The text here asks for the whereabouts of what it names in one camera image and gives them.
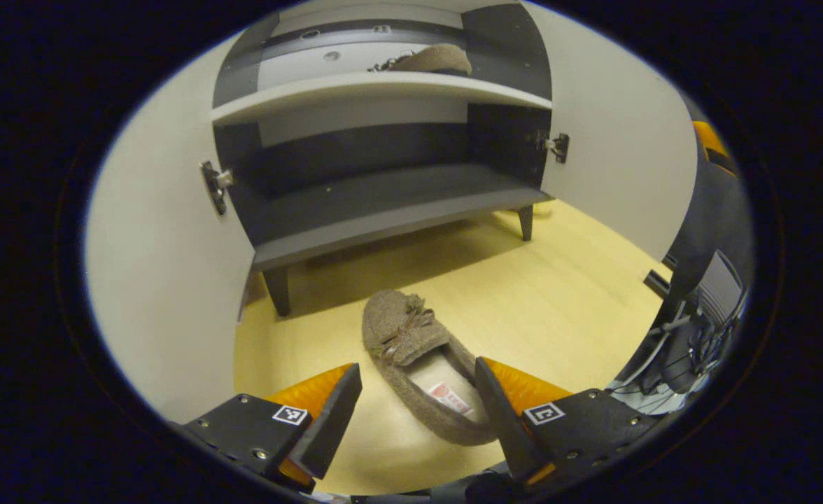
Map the bundle of grey cables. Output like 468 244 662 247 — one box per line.
607 294 745 416

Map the small black box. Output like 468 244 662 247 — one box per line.
643 269 672 300

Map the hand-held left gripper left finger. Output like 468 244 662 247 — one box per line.
181 363 363 492

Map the grey shoe cabinet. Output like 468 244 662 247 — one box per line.
210 0 556 318

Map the grey shoe cabinet door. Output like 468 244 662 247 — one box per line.
522 0 699 262
84 35 259 425

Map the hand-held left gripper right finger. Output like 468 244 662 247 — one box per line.
474 357 659 491

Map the brown fuzzy shoe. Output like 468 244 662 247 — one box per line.
368 43 474 77
362 290 500 447

